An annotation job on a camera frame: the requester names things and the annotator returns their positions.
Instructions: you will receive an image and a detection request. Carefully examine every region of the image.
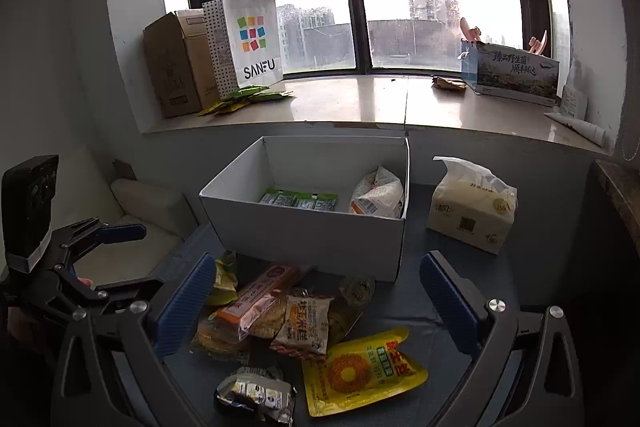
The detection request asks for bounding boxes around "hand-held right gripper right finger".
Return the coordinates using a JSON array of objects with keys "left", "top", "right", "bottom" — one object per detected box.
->
[{"left": 419, "top": 250, "right": 586, "bottom": 427}]

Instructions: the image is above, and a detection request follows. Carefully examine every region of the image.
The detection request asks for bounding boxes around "white bottle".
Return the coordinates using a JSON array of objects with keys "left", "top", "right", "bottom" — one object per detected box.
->
[{"left": 560, "top": 84, "right": 588, "bottom": 118}]

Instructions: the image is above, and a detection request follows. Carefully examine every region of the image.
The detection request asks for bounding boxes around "white paper shopping bag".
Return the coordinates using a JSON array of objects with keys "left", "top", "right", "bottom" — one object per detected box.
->
[{"left": 202, "top": 0, "right": 283, "bottom": 100}]

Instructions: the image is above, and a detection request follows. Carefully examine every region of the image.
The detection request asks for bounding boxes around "white cardboard box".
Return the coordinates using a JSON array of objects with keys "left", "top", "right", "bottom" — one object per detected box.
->
[{"left": 199, "top": 136, "right": 411, "bottom": 284}]

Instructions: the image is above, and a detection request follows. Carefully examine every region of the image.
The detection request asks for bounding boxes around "pale yellow tissue pack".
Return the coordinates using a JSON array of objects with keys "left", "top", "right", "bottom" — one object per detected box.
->
[{"left": 427, "top": 156, "right": 517, "bottom": 255}]

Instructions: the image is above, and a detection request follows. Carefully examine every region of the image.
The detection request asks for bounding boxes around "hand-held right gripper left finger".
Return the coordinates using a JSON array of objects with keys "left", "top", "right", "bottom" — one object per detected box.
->
[{"left": 50, "top": 252, "right": 218, "bottom": 427}]

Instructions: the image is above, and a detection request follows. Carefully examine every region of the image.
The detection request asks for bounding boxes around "white tube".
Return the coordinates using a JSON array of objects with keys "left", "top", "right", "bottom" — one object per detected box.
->
[{"left": 544, "top": 112, "right": 607, "bottom": 146}]

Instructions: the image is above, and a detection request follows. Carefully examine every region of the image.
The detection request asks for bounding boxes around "blue tablecloth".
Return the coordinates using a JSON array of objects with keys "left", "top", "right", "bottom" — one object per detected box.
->
[{"left": 112, "top": 179, "right": 551, "bottom": 427}]

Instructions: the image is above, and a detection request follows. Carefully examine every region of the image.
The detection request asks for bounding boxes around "white seat cushion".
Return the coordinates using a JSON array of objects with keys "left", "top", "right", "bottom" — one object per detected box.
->
[{"left": 65, "top": 177, "right": 201, "bottom": 288}]

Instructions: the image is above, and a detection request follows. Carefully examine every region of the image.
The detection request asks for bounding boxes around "green sachet strip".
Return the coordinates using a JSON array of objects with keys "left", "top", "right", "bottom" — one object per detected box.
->
[{"left": 259, "top": 188, "right": 338, "bottom": 212}]

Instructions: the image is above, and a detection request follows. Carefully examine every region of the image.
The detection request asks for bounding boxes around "brown stone counter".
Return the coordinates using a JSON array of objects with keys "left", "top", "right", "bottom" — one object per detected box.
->
[{"left": 592, "top": 159, "right": 640, "bottom": 268}]

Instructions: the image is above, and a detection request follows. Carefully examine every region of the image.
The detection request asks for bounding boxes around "brown cardboard box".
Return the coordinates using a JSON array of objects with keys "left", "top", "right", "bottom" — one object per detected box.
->
[{"left": 143, "top": 10, "right": 221, "bottom": 118}]

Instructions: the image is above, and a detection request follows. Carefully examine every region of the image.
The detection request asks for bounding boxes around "printed landscape box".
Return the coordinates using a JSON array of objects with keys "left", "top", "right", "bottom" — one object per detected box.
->
[{"left": 460, "top": 39, "right": 561, "bottom": 102}]

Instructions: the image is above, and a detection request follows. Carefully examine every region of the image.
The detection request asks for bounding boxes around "yellow snack pouch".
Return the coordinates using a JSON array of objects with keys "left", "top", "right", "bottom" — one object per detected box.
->
[{"left": 301, "top": 327, "right": 429, "bottom": 418}]

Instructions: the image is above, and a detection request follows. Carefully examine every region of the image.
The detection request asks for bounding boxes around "pile of green packets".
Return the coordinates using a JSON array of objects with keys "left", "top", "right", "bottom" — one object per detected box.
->
[{"left": 196, "top": 84, "right": 296, "bottom": 118}]

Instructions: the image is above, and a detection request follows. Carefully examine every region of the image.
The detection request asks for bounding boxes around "clear round cracker packet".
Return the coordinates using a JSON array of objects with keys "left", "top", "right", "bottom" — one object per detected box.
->
[{"left": 191, "top": 292, "right": 363, "bottom": 360}]

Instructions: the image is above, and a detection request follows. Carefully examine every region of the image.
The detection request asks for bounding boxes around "silver black snack packet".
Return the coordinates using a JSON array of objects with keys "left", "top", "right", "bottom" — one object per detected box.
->
[{"left": 214, "top": 366, "right": 297, "bottom": 427}]

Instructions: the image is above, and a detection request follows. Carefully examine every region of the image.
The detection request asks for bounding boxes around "brown wrapper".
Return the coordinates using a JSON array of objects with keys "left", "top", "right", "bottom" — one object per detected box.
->
[{"left": 432, "top": 76, "right": 467, "bottom": 92}]

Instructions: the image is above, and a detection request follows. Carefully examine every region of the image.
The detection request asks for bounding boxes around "clear jelly cup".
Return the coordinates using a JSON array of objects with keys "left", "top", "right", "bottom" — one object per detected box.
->
[{"left": 339, "top": 276, "right": 376, "bottom": 308}]

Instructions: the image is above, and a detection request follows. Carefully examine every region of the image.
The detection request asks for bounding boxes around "white snack bag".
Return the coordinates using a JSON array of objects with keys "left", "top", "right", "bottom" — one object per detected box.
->
[{"left": 349, "top": 165, "right": 405, "bottom": 219}]

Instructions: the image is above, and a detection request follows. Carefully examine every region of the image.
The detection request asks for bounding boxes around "beige rice snack packet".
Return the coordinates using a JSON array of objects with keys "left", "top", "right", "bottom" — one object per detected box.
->
[{"left": 270, "top": 292, "right": 335, "bottom": 360}]

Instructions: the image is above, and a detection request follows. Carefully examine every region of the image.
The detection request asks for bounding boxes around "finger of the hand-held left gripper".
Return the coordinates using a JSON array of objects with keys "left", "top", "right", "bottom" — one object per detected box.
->
[
  {"left": 52, "top": 218, "right": 147, "bottom": 265},
  {"left": 94, "top": 276, "right": 166, "bottom": 305}
]

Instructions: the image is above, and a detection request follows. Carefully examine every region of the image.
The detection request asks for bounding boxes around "orange biscuit packet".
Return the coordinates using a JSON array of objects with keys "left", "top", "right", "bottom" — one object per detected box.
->
[{"left": 216, "top": 263, "right": 303, "bottom": 340}]

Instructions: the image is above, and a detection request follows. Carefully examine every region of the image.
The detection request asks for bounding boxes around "marble windowsill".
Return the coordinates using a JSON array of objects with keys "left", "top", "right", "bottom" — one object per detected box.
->
[{"left": 141, "top": 74, "right": 613, "bottom": 155}]

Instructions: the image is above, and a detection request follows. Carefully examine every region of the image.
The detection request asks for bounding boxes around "green yellow snack packet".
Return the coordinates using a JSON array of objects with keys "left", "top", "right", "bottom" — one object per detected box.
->
[{"left": 207, "top": 251, "right": 238, "bottom": 306}]

